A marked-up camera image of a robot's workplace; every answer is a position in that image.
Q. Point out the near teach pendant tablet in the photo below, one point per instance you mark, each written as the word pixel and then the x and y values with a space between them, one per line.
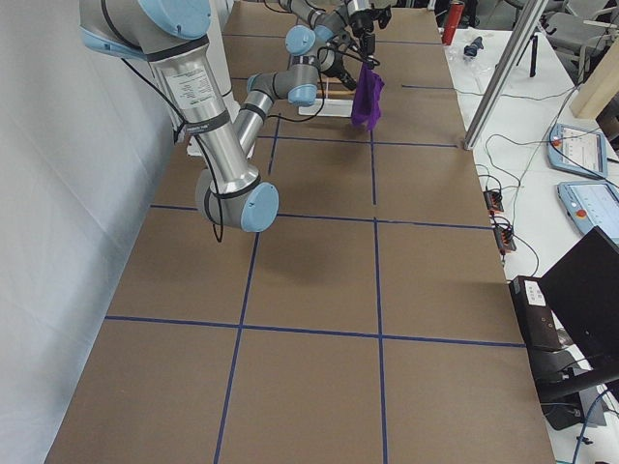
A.
pixel 591 203

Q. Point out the black mini computer box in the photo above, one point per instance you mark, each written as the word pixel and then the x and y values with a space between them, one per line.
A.
pixel 534 315

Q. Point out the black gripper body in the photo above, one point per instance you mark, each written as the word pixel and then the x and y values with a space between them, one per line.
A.
pixel 339 67
pixel 360 19

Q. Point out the left wooden rack rod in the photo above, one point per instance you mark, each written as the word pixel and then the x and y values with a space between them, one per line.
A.
pixel 338 93

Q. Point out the far teach pendant tablet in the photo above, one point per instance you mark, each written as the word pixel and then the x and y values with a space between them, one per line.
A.
pixel 578 151

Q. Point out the orange black usb hub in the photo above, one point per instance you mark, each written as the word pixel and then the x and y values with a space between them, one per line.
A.
pixel 493 199

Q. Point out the red cylinder can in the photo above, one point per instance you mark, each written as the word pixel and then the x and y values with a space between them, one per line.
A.
pixel 452 20

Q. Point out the purple towel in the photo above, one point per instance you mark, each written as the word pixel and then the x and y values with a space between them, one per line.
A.
pixel 366 103

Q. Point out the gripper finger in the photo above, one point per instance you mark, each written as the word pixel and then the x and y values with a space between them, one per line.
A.
pixel 367 44

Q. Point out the white rack base plate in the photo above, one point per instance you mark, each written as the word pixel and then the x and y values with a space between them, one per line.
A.
pixel 328 108

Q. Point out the crumpled clear plastic wrap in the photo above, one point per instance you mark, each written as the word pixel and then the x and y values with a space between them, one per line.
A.
pixel 482 64

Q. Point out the aluminium frame post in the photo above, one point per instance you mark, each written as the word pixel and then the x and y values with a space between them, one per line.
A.
pixel 520 36

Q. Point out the teach pendant tablet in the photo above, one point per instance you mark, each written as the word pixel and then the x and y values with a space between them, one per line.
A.
pixel 578 151
pixel 591 203

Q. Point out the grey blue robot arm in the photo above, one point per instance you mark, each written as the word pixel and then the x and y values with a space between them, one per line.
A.
pixel 324 24
pixel 172 37

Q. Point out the wooden block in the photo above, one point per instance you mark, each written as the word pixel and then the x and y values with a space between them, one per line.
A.
pixel 600 88

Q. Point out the black marker pen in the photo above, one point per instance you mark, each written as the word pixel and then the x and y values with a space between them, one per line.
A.
pixel 533 56

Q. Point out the black monitor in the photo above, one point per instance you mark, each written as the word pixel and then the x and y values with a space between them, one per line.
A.
pixel 581 289

